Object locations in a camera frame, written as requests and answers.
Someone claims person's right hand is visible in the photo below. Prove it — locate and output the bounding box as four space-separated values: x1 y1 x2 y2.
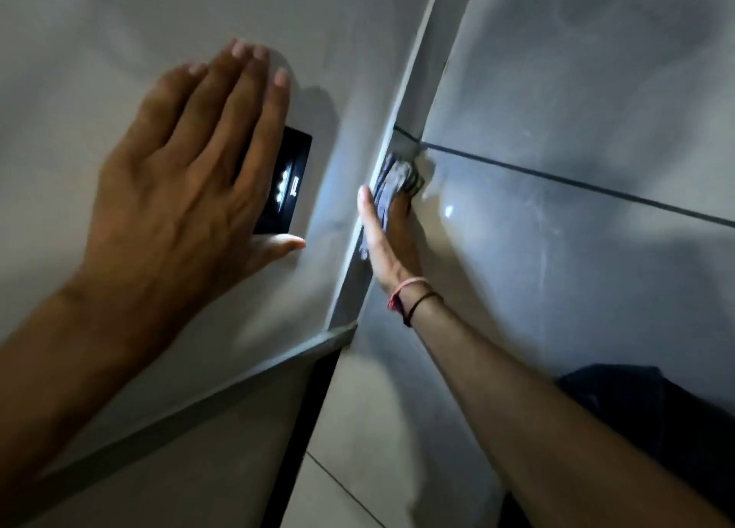
356 184 433 298

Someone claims black wall switch panel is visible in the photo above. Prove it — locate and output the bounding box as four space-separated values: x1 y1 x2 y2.
252 126 314 237

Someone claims person's left hand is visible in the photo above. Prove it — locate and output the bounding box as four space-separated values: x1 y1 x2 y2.
73 38 307 339

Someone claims person's dark clothing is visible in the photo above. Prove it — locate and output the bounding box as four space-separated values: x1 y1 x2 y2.
497 363 735 528

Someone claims person's right forearm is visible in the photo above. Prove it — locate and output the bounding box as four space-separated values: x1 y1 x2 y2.
396 283 735 528

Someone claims black wrist band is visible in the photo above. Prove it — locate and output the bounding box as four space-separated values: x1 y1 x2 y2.
403 291 444 329

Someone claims person's left forearm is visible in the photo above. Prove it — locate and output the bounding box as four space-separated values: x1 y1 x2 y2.
0 275 173 514

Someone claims red wrist thread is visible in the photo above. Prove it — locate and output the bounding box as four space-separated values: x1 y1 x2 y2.
387 276 431 311

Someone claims grey cleaning cloth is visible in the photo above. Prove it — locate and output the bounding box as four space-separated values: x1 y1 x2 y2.
358 153 427 258

